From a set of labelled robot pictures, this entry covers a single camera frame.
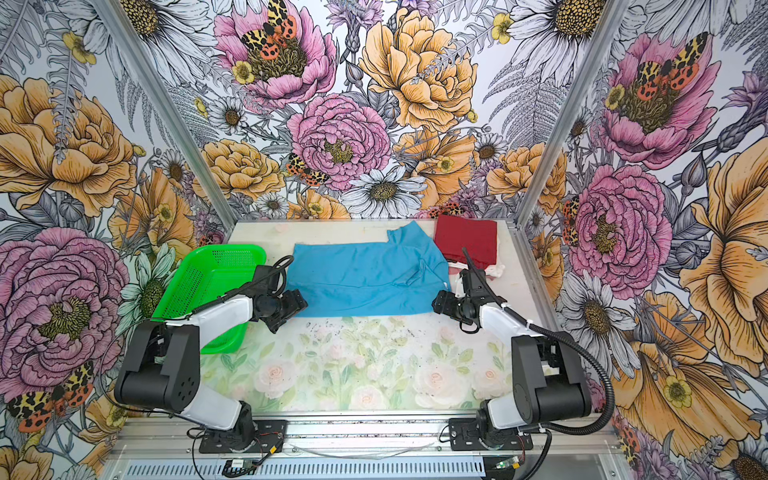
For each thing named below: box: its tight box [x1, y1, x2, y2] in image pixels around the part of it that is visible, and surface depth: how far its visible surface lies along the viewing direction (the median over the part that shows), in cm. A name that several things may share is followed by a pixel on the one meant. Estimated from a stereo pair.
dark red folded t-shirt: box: [434, 214, 497, 269], surface depth 113 cm
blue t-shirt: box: [287, 221, 451, 318], surface depth 107 cm
